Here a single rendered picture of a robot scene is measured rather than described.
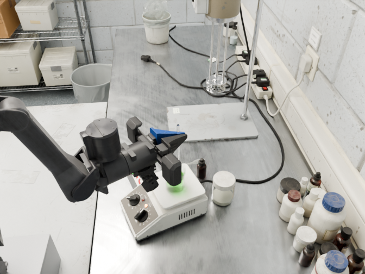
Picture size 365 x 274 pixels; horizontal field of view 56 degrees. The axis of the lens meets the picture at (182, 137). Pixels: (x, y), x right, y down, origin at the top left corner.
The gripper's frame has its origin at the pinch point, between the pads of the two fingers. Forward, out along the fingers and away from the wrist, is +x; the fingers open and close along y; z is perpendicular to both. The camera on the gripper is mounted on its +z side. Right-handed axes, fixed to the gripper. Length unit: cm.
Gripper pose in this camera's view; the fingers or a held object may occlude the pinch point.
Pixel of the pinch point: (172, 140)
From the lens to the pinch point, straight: 74.5
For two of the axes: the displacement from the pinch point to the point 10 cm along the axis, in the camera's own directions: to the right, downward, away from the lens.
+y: 5.7, 5.3, -6.3
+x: 8.2, -3.6, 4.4
